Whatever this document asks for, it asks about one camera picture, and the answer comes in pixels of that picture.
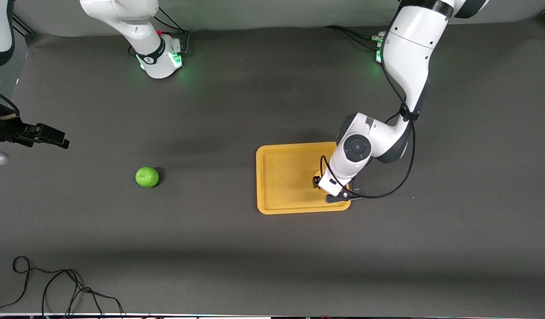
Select green apple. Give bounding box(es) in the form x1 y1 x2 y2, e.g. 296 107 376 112
135 167 160 188

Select orange plastic tray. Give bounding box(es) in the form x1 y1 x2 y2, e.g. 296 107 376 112
256 142 351 215

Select dark grey table mat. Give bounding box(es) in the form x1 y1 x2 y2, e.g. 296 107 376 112
0 16 545 316

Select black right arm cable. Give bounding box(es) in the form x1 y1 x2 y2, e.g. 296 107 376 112
0 88 20 117

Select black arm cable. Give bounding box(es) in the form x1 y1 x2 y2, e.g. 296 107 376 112
0 88 20 117
320 66 417 200

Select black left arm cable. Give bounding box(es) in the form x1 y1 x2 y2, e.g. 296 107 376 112
320 66 417 200

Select aluminium frame rail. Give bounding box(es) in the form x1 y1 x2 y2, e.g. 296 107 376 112
11 13 35 36

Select loose thin black cable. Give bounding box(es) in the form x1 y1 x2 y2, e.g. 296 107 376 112
0 256 124 317

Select black left base cables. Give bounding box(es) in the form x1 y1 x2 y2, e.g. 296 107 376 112
323 25 384 51

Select black base cables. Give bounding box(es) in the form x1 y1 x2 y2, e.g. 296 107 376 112
323 25 384 51
128 7 191 56

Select black right base cables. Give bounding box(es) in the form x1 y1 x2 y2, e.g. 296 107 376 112
128 7 191 56

